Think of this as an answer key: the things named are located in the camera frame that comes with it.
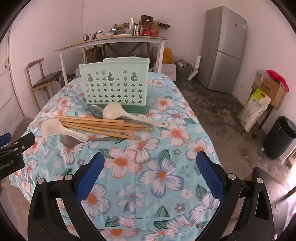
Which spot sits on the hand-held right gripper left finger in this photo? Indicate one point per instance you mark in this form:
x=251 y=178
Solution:
x=91 y=176

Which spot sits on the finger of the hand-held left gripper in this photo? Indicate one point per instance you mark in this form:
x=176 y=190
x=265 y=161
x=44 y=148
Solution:
x=25 y=141
x=5 y=139

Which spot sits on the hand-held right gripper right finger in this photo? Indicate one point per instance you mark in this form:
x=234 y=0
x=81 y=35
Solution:
x=210 y=176

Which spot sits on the small white plastic spoon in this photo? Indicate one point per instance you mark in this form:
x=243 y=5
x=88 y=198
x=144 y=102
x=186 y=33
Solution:
x=52 y=128

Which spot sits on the metal spoon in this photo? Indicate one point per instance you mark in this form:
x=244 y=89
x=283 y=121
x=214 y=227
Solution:
x=95 y=111
x=69 y=141

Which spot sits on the pile of wooden chopsticks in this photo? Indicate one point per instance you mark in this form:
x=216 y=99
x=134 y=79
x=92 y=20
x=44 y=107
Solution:
x=97 y=128

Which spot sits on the large white plastic spoon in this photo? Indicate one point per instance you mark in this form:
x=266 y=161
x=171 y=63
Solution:
x=113 y=112

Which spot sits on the green perforated utensil holder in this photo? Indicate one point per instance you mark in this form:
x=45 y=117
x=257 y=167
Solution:
x=111 y=92

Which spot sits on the floral light blue blanket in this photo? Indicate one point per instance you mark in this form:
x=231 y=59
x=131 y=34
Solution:
x=143 y=162

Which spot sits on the wooden chair with dark seat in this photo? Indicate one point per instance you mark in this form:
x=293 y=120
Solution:
x=45 y=80

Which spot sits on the white and yellow sack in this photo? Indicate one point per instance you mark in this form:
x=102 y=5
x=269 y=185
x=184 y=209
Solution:
x=252 y=111

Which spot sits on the black trash bin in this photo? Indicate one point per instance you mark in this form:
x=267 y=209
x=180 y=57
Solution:
x=279 y=139

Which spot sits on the cardboard box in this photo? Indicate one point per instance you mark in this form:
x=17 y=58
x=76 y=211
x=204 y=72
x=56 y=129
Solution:
x=268 y=91

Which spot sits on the white board piece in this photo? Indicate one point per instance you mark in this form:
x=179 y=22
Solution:
x=195 y=69

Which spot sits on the green sack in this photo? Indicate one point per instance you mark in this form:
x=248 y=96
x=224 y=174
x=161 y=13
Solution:
x=183 y=70

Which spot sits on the white box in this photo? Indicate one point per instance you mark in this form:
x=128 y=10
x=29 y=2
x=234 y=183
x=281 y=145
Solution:
x=167 y=69

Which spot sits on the red plastic bag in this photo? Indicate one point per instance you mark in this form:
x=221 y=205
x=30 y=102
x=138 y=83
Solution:
x=276 y=76

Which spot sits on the black power adapter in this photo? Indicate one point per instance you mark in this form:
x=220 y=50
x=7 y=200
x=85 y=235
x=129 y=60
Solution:
x=87 y=37

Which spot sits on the yellow plastic bag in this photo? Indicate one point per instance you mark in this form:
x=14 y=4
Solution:
x=167 y=55

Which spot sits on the grey refrigerator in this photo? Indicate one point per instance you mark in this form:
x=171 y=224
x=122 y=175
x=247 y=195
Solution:
x=222 y=46

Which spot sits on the white patterned bowl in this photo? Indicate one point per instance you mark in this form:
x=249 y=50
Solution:
x=104 y=35

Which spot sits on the white table with wooden top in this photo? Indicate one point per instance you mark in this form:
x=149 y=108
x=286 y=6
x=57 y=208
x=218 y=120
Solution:
x=111 y=40

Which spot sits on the white plate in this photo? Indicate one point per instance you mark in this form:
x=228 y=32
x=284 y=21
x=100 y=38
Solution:
x=122 y=35

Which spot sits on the steel cup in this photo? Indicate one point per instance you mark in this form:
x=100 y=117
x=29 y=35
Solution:
x=136 y=30

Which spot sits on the dark red bottle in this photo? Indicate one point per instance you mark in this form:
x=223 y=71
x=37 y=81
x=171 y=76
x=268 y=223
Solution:
x=147 y=29

